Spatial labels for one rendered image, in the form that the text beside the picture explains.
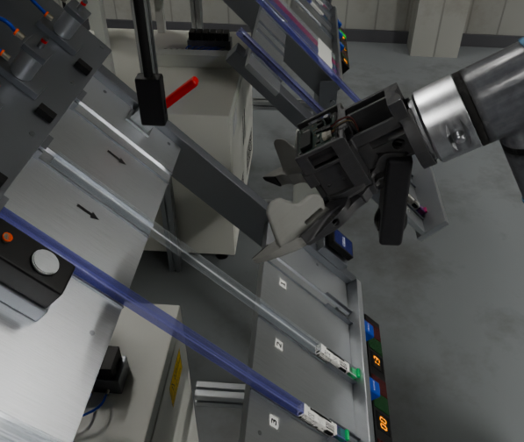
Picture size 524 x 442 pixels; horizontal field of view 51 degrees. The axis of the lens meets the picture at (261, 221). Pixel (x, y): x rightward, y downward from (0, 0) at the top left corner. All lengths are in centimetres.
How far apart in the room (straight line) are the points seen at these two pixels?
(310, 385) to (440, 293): 132
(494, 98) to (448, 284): 157
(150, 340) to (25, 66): 58
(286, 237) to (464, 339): 141
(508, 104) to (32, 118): 43
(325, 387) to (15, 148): 49
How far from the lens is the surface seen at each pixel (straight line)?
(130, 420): 93
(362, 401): 80
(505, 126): 54
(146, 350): 100
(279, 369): 71
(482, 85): 53
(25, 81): 59
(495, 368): 187
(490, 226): 238
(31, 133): 56
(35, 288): 49
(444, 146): 53
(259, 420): 65
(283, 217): 54
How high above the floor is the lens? 140
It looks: 39 degrees down
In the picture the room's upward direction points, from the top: straight up
